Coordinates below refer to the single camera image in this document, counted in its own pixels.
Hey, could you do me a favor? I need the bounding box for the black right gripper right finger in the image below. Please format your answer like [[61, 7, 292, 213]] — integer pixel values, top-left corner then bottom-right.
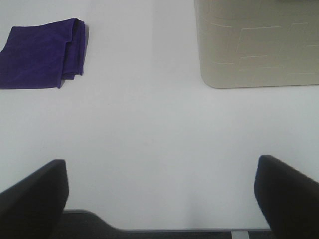
[[254, 155, 319, 239]]

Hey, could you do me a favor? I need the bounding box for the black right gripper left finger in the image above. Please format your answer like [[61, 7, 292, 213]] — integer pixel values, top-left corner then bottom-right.
[[0, 159, 69, 239]]

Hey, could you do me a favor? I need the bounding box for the purple towel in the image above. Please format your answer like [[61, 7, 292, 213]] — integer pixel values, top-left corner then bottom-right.
[[0, 18, 86, 89]]

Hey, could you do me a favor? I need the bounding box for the grey table leg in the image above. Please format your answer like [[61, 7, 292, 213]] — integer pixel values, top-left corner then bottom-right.
[[231, 231, 249, 239]]

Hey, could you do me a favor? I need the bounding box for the beige storage basket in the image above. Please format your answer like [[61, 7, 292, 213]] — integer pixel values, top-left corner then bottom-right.
[[194, 0, 319, 89]]

